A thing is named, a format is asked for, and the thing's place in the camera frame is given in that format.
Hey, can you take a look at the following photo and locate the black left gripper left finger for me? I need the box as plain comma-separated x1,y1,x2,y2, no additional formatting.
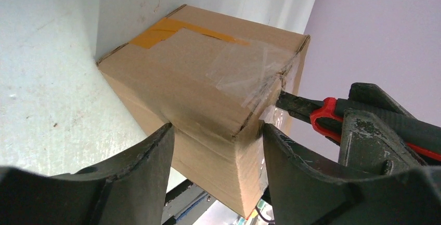
1,123,174,224

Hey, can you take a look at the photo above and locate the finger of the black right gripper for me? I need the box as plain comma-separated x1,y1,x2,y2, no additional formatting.
338,109,427,176
348,82,415,118

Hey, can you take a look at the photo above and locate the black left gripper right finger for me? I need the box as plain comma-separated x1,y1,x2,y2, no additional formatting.
262,124,440,224

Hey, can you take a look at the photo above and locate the red black utility knife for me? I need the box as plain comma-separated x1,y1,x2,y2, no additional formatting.
276,91,440,166

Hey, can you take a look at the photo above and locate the brown cardboard express box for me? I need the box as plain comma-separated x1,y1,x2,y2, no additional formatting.
97,5,310,217

